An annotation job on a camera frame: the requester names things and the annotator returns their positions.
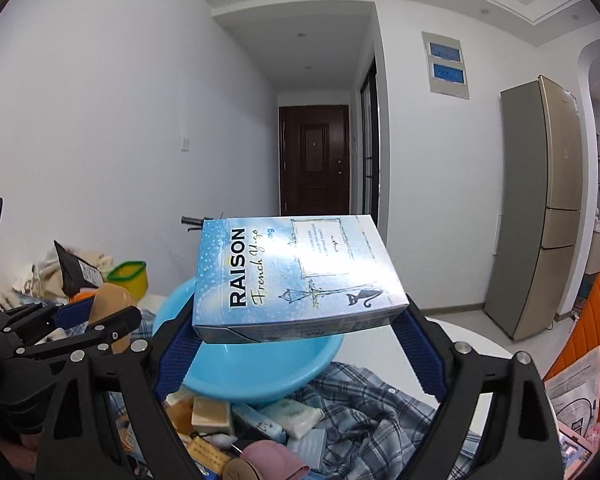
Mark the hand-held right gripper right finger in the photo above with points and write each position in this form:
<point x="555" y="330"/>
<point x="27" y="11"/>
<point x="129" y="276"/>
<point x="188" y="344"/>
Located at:
<point x="420" y="355"/>

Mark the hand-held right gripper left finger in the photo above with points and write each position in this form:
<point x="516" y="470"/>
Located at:
<point x="172" y="360"/>

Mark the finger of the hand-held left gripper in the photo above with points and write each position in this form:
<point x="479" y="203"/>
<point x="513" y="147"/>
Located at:
<point x="75" y="312"/>
<point x="110" y="327"/>

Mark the blue plastic basin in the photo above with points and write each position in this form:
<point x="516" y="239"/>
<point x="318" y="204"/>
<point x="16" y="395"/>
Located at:
<point x="250" y="365"/>

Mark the light blue printed carton box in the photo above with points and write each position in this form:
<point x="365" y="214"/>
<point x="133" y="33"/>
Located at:
<point x="300" y="280"/>

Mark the black snack bag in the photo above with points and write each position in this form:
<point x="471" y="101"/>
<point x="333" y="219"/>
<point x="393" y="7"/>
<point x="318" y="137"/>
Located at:
<point x="75" y="270"/>

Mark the amber translucent box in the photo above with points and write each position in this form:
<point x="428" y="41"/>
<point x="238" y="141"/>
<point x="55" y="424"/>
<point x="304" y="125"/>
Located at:
<point x="180" y="415"/>

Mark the cream ribbed box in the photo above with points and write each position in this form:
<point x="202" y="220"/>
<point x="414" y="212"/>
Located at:
<point x="212" y="413"/>

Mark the blue plaid shirt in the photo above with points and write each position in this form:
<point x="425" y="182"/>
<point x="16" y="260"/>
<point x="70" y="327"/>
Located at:
<point x="370" y="410"/>

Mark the gold cigarette box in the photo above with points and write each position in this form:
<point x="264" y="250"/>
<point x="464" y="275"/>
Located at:
<point x="207" y="455"/>

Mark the light blue tube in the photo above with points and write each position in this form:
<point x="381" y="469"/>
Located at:
<point x="257" y="422"/>

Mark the pink case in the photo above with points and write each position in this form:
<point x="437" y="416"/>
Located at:
<point x="275" y="460"/>

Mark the pale blue small box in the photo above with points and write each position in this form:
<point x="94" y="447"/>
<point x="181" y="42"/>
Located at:
<point x="307" y="450"/>

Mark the printed paper sheet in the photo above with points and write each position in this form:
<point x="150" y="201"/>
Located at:
<point x="575" y="385"/>

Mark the orange quilted chair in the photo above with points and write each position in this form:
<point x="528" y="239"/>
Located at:
<point x="592" y="320"/>

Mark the gold grey refrigerator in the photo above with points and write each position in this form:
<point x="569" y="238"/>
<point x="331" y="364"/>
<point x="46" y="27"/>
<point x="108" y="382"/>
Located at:
<point x="535" y="210"/>

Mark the black framed sliding door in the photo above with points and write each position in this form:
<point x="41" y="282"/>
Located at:
<point x="370" y="150"/>

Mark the dark brown door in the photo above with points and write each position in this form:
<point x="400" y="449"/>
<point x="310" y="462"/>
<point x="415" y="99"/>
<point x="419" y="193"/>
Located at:
<point x="314" y="160"/>

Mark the white light switch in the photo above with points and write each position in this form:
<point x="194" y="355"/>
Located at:
<point x="184" y="143"/>

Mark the wall panel with blue screens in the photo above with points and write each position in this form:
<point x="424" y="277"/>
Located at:
<point x="447" y="65"/>

